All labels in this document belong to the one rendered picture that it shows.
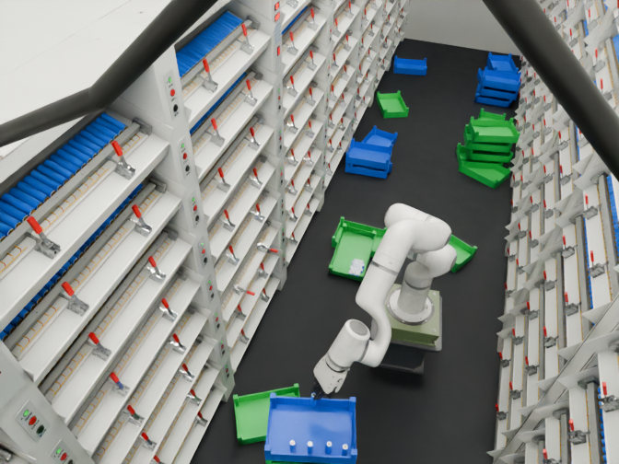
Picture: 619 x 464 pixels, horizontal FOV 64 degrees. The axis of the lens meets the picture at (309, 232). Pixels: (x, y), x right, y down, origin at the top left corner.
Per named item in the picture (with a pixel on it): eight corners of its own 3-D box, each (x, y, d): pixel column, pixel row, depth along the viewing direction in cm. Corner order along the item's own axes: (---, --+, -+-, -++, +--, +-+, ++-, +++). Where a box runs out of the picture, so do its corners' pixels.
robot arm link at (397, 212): (431, 271, 203) (396, 254, 209) (445, 245, 204) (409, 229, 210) (420, 244, 157) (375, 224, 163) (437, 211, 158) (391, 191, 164)
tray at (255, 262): (275, 234, 246) (282, 223, 239) (221, 331, 205) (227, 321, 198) (240, 214, 244) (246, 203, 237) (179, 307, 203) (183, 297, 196)
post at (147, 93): (235, 384, 235) (171, 30, 116) (226, 402, 229) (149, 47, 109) (197, 372, 239) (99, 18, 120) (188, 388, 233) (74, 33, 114)
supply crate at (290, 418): (354, 407, 178) (356, 396, 172) (355, 464, 164) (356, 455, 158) (271, 402, 178) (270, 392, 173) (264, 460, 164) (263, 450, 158)
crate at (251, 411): (297, 390, 233) (297, 382, 228) (306, 432, 219) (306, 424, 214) (234, 402, 229) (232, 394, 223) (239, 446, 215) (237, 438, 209)
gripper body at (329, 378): (355, 371, 156) (340, 393, 162) (338, 346, 162) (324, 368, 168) (336, 375, 151) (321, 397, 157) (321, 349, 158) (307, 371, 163)
